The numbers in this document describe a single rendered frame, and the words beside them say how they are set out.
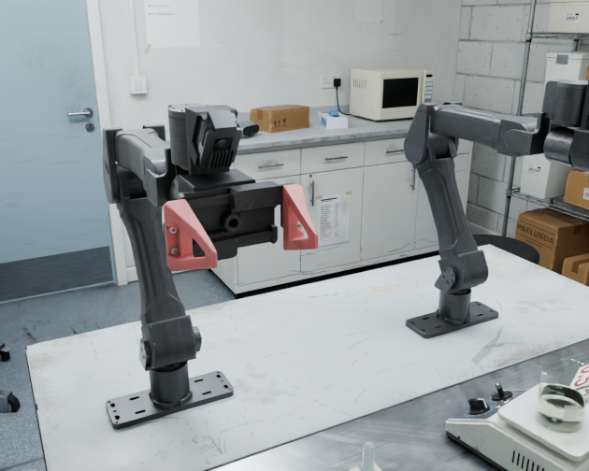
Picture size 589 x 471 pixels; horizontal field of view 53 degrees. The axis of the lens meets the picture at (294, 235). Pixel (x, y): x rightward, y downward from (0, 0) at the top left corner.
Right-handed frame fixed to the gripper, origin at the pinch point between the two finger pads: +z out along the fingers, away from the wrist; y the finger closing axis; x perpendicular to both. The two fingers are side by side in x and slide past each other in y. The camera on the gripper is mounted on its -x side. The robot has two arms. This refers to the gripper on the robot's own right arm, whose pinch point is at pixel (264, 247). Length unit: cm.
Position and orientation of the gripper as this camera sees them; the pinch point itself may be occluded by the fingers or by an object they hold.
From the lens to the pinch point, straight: 52.8
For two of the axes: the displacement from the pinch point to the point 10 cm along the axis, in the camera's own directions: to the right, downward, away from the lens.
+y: 8.9, -1.6, 4.3
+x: -0.1, 9.4, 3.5
